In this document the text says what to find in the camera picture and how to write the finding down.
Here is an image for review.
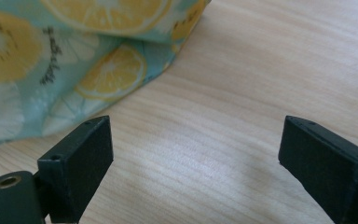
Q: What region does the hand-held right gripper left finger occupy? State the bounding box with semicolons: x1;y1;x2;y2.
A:
36;115;115;224

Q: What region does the lemon print teal cloth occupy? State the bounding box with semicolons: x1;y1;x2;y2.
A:
0;0;213;146

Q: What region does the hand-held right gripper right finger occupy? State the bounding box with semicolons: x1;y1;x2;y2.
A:
278;115;358;224

